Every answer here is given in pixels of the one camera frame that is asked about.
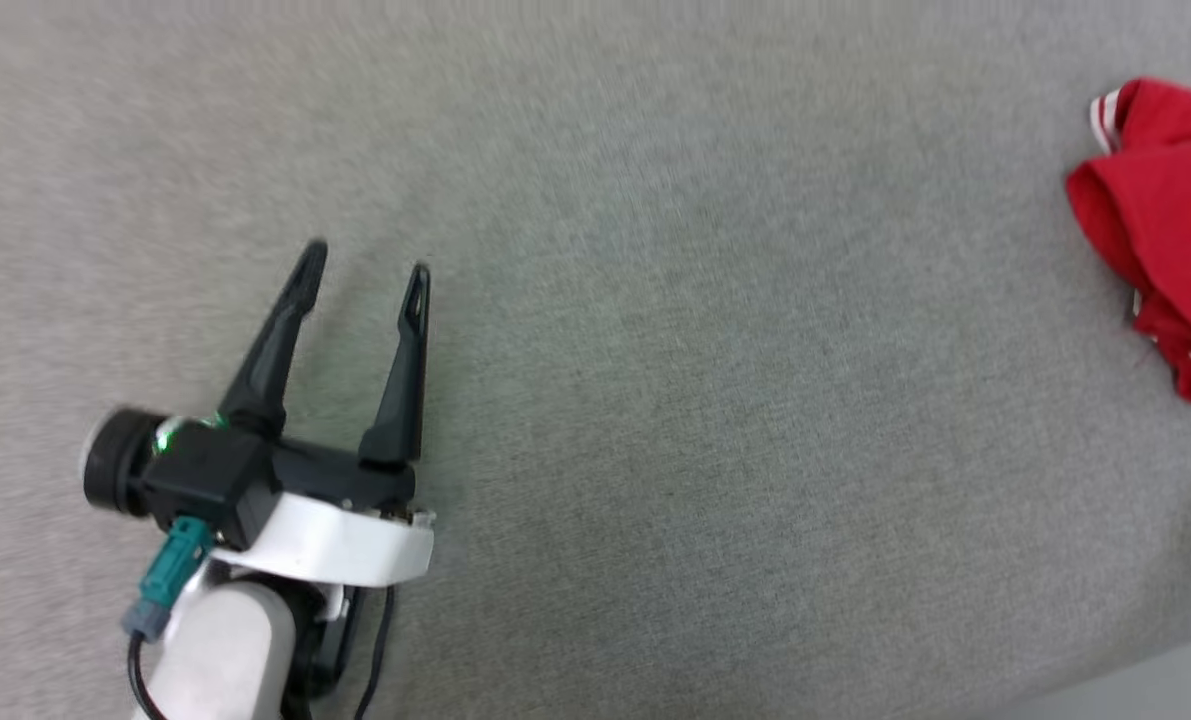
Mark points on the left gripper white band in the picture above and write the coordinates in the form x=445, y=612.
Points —
x=335, y=545

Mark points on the red basketball jersey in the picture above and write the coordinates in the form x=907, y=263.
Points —
x=1175, y=220

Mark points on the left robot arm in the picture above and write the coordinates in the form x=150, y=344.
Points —
x=225, y=650

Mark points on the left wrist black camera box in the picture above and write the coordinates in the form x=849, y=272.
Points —
x=205, y=480

